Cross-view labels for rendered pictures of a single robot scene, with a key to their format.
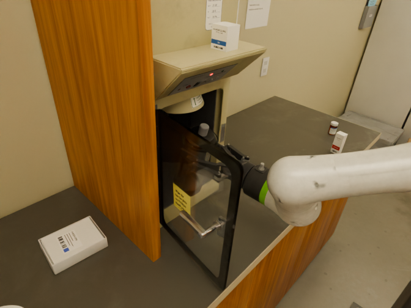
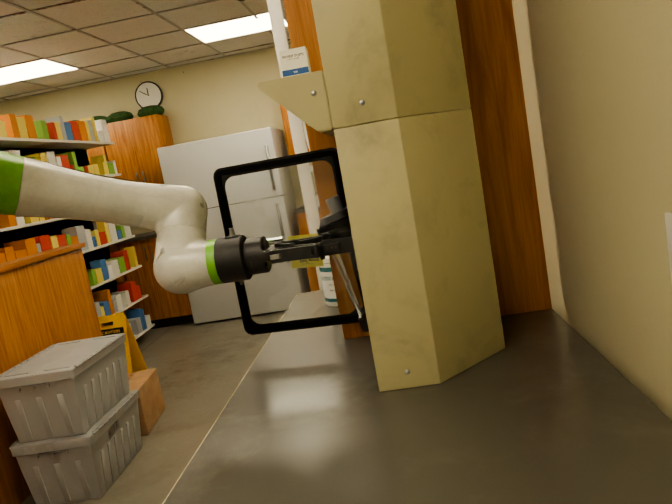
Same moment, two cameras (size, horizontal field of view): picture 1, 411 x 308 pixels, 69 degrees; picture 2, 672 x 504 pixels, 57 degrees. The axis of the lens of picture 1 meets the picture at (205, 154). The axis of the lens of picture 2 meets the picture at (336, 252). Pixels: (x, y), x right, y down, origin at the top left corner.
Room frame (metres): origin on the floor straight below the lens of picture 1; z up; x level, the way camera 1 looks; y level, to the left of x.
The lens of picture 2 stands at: (1.78, -0.71, 1.35)
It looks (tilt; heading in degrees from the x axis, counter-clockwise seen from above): 8 degrees down; 145
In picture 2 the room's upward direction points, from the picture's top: 10 degrees counter-clockwise
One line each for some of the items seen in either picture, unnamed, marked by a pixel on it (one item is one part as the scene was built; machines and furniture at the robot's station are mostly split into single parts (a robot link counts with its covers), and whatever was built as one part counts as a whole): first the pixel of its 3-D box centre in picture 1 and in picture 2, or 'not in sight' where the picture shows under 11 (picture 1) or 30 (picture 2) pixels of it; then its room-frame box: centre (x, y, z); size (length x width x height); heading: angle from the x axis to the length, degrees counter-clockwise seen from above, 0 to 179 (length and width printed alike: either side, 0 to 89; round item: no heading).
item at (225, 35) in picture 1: (225, 36); (296, 67); (0.80, -0.03, 1.54); 0.05 x 0.05 x 0.06; 50
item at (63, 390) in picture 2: not in sight; (71, 385); (-1.55, -0.11, 0.49); 0.60 x 0.42 x 0.33; 139
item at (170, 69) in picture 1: (211, 71); (306, 112); (0.76, 0.00, 1.46); 0.32 x 0.11 x 0.10; 139
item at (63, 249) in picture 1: (73, 242); not in sight; (0.60, 0.38, 0.96); 0.16 x 0.12 x 0.04; 134
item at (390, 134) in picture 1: (362, 138); not in sight; (2.88, -1.70, 0.17); 0.60 x 0.42 x 0.33; 47
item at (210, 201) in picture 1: (190, 201); (290, 244); (0.56, 0.03, 1.19); 0.30 x 0.01 x 0.40; 41
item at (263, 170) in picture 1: (260, 181); (235, 256); (0.64, -0.15, 1.21); 0.09 x 0.06 x 0.12; 138
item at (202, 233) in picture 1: (199, 221); not in sight; (0.49, 0.00, 1.20); 0.10 x 0.05 x 0.03; 41
